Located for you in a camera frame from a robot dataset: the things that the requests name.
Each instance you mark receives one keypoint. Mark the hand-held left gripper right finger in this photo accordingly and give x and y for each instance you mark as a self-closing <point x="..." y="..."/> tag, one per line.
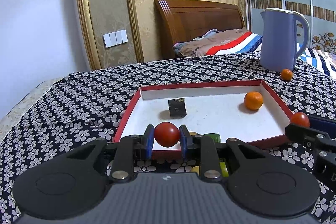
<point x="183" y="144"/>

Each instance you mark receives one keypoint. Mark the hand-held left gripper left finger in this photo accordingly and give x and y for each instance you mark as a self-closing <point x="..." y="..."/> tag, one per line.
<point x="150" y="140"/>

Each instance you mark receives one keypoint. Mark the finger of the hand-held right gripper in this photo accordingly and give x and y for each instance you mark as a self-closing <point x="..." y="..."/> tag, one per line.
<point x="302" y="132"/>
<point x="323" y="124"/>

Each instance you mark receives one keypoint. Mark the red tomato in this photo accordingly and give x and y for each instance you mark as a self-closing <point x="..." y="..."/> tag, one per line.
<point x="300" y="119"/>
<point x="166" y="134"/>

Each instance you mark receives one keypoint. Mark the dark patterned block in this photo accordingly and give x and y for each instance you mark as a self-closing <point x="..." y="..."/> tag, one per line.
<point x="177" y="107"/>

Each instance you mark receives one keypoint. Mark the red box tray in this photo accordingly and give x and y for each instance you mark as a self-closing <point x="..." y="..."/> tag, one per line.
<point x="218" y="113"/>

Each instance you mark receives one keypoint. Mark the yellow-green fruit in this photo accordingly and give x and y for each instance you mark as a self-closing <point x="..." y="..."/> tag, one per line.
<point x="195" y="169"/>

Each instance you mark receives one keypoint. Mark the small orange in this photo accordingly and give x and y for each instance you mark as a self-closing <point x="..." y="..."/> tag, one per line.
<point x="286" y="74"/>

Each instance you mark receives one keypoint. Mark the blue white patterned bedsheet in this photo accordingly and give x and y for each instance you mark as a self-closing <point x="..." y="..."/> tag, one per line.
<point x="320" y="58"/>

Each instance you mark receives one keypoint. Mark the floral black white tablecloth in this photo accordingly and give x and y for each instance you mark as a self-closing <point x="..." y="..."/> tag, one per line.
<point x="78" y="108"/>

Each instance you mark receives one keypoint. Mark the blue pitcher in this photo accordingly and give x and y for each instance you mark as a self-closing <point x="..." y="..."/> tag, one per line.
<point x="278" y="43"/>

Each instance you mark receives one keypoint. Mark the brown striped quilt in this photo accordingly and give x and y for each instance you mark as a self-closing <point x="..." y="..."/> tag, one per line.
<point x="223" y="41"/>

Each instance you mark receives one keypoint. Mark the wooden headboard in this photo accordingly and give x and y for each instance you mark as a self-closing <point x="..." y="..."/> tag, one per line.
<point x="197" y="22"/>

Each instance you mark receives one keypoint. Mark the white light switch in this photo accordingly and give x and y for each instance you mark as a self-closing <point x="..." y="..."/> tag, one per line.
<point x="115" y="39"/>

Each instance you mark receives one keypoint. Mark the gold wall frame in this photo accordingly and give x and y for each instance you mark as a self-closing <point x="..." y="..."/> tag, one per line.
<point x="83" y="3"/>

